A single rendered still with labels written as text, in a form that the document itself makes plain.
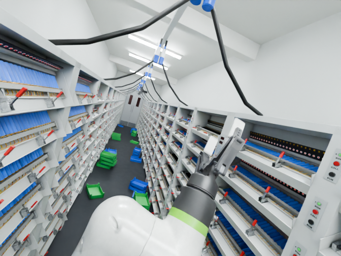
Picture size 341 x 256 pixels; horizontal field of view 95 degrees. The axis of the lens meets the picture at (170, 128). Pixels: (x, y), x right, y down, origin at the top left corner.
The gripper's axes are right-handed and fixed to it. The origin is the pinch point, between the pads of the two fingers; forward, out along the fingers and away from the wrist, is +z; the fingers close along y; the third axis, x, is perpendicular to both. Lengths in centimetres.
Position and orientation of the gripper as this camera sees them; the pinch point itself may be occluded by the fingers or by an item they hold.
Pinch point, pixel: (224, 133)
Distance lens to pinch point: 51.4
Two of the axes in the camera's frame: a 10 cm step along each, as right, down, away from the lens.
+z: 4.8, -7.2, 4.9
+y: 2.9, -4.0, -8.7
